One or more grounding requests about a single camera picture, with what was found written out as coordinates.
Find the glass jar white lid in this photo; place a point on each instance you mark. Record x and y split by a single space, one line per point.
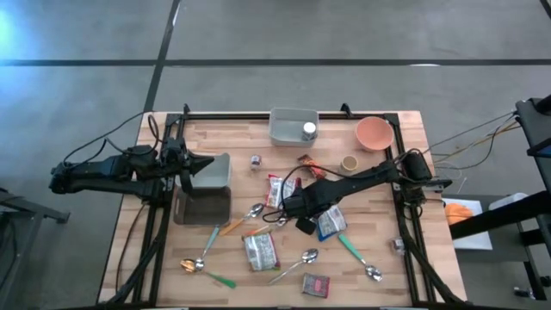
309 129

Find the blue ramen packet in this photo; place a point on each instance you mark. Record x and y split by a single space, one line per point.
332 224

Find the all-metal silver spoon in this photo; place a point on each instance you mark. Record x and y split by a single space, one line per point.
310 256

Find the red ramen packet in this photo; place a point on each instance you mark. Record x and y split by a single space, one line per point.
275 191

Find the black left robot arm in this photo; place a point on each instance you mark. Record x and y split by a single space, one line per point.
94 172

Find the white paper sheet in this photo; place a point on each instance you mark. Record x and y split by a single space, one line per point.
473 241

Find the translucent grey plastic bin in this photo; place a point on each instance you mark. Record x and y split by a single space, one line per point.
217 174

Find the peach bowl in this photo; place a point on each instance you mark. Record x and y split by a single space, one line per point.
374 133

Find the orange cloth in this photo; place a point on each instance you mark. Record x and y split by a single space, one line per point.
458 214

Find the black aluminium table frame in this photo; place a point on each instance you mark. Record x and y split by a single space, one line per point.
241 116

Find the green ramen packet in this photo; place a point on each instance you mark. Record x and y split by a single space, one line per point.
261 252

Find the black side stand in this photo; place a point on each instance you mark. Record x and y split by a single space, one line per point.
534 129

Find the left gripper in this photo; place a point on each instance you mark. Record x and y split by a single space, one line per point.
183 163

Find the white plastic box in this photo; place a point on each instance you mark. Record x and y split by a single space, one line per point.
508 200

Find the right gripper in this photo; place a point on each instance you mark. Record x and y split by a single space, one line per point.
301 204

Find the dark brown tray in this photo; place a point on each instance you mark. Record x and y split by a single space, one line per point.
202 208

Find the black metal stand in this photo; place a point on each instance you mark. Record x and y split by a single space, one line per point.
26 211

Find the red rectangular tin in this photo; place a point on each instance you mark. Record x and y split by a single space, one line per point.
316 285

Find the small tan cup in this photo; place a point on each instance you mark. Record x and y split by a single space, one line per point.
349 163

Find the brown snack wrapper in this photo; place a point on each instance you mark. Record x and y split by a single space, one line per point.
311 165

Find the white plastic bin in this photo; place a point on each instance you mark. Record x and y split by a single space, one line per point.
286 129

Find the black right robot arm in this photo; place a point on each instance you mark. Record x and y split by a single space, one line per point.
353 183

